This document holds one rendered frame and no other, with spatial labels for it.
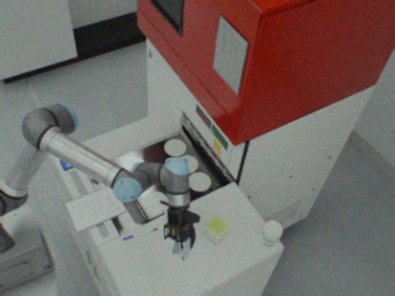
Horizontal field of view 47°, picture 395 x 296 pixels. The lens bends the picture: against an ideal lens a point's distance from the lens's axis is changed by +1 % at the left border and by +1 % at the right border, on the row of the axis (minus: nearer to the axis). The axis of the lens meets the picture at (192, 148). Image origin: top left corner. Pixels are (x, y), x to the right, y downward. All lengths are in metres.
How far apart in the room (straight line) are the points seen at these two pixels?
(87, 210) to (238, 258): 0.61
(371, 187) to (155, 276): 2.04
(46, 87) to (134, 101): 0.70
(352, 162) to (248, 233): 1.78
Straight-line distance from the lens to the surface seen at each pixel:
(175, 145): 2.10
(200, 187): 1.97
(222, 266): 1.74
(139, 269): 1.72
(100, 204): 1.85
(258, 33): 1.35
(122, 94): 3.60
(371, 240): 3.15
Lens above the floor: 2.54
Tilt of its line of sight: 51 degrees down
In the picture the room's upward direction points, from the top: 6 degrees clockwise
